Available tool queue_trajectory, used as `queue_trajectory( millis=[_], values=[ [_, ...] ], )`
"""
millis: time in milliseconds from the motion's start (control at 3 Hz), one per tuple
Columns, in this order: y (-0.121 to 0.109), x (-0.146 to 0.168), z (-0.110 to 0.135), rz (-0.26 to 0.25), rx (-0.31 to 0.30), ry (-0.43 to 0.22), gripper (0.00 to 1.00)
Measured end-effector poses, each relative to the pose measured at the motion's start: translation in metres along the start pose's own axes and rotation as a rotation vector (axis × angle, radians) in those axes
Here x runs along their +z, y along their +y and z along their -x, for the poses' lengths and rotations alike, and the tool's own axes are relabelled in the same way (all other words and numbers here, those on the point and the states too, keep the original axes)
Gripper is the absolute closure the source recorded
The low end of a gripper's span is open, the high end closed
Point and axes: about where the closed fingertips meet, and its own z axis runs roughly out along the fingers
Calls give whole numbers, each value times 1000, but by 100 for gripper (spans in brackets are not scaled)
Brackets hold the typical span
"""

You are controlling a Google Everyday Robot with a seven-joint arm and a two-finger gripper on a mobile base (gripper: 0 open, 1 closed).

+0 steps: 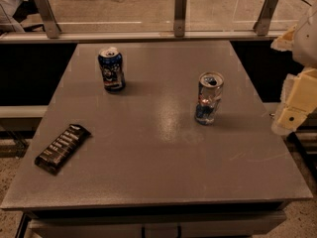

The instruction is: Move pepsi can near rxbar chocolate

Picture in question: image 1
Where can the silver red bull can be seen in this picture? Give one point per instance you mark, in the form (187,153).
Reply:
(210,87)

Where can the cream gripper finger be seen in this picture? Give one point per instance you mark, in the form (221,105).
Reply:
(298,99)
(284,42)

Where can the left metal bracket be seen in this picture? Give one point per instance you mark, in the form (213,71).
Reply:
(51,26)

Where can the black rxbar chocolate bar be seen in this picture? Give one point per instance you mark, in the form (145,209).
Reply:
(57,153)

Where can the clear acrylic barrier panel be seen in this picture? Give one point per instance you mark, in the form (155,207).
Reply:
(78,16)

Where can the middle metal bracket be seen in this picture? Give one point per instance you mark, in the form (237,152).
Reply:
(179,17)

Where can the metal bracket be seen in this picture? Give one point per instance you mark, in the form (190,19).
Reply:
(179,17)
(262,24)
(51,26)

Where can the blue pepsi can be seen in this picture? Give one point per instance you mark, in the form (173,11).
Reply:
(111,66)

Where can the right metal bracket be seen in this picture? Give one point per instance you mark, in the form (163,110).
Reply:
(262,24)

